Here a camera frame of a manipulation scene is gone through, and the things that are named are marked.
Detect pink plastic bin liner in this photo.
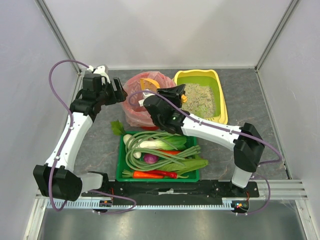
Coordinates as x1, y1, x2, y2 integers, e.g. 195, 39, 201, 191
122, 71, 176, 129

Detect orange litter scoop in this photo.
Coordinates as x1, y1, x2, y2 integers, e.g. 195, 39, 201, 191
140, 78, 188, 104

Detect yellow litter box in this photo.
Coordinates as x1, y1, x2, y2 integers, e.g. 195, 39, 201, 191
173, 69, 228, 125

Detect red trash bin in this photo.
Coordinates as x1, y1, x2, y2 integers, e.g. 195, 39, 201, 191
141, 126, 159, 131

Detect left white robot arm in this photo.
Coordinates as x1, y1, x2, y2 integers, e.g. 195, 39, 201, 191
33, 73, 127, 202

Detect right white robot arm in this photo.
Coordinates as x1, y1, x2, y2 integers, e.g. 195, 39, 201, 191
138, 84, 265, 189

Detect grey cat litter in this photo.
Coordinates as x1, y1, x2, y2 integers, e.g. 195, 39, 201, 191
181, 83, 216, 119

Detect white radish with leaves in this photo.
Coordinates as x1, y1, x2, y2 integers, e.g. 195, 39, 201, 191
110, 120, 132, 145

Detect green bok choy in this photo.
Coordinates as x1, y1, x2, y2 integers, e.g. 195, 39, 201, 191
160, 135, 187, 151

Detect white green leek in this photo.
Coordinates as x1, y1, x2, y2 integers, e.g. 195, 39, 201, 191
138, 139, 175, 150

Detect orange carrot middle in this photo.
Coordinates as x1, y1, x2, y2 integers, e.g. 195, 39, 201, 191
159, 149, 181, 155

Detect orange carrot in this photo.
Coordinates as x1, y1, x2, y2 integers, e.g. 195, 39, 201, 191
122, 169, 164, 179
159, 149, 181, 155

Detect green long beans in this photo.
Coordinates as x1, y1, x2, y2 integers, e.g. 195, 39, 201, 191
124, 131, 201, 172

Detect white small mushroom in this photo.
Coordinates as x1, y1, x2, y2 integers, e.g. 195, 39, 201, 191
133, 152, 142, 159

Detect purple onion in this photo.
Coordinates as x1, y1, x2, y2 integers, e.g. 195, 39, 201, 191
143, 153, 159, 165

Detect green vegetable tray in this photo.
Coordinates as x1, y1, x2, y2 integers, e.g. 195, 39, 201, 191
116, 131, 200, 182

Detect green lettuce leaf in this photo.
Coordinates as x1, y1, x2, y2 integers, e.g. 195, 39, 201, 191
156, 157, 209, 175

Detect orange carrot front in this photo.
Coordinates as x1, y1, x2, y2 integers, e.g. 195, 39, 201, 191
122, 169, 164, 179

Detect red chili pepper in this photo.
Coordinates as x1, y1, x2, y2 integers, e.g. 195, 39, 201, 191
148, 170, 188, 179

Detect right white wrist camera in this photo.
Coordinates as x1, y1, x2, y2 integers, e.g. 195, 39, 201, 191
138, 92, 153, 107

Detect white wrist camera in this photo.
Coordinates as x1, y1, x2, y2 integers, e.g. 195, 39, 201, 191
138, 92, 153, 107
86, 65, 109, 78

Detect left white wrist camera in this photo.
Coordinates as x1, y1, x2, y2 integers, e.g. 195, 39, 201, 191
86, 65, 109, 78

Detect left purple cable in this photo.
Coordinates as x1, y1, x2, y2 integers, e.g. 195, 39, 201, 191
48, 59, 94, 211

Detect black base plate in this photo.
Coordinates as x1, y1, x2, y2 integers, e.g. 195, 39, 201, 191
81, 180, 260, 201

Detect grey slotted cable duct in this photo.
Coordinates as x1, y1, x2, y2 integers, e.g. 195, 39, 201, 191
46, 197, 248, 211

